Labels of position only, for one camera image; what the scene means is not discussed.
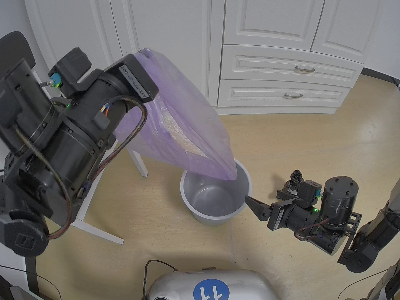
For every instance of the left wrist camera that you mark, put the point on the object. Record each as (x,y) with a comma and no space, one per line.
(73,64)

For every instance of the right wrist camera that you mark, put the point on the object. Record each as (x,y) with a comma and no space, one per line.
(309,191)

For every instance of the white trash bin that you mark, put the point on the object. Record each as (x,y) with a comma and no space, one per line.
(212,198)

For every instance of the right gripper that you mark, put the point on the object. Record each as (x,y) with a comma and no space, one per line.
(300,217)

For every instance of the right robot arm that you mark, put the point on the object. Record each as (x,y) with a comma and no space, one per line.
(340,202)

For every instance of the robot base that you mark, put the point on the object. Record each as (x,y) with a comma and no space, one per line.
(212,283)

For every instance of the crumpled black plastic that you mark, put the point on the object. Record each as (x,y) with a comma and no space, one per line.
(296,177)

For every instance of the white wardrobe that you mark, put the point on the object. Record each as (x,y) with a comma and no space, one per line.
(265,27)

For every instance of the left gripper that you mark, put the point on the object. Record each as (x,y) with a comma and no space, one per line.
(100,105)

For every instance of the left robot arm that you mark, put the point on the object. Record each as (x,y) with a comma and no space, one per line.
(28,111)

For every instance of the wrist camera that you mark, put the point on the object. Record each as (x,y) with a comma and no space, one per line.
(309,191)
(73,64)

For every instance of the purple plastic bag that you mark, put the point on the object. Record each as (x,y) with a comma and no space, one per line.
(187,120)

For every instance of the grey white chair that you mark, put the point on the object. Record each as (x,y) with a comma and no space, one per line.
(15,45)

